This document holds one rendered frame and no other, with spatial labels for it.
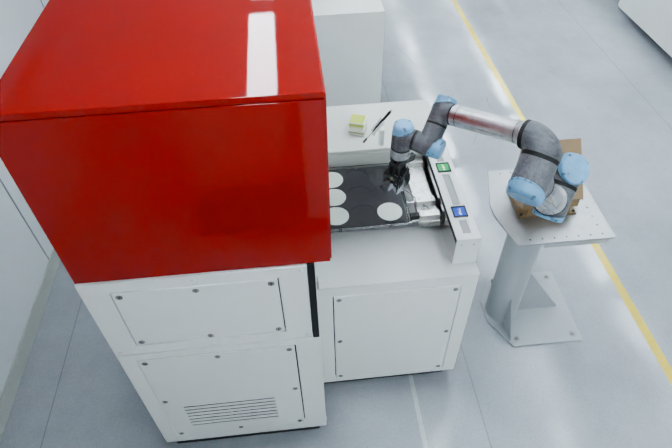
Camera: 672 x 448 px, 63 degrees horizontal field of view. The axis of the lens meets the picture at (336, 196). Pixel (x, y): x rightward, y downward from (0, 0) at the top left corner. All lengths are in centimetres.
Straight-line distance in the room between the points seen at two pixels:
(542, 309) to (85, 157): 244
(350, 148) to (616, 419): 173
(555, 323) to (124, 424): 218
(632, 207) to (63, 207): 329
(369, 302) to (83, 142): 126
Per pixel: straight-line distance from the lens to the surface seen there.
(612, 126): 455
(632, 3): 598
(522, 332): 304
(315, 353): 205
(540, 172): 173
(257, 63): 134
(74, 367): 313
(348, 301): 214
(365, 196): 227
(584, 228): 245
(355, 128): 245
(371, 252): 217
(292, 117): 125
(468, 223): 213
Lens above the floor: 249
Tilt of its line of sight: 44 degrees down
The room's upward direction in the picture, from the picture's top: 1 degrees counter-clockwise
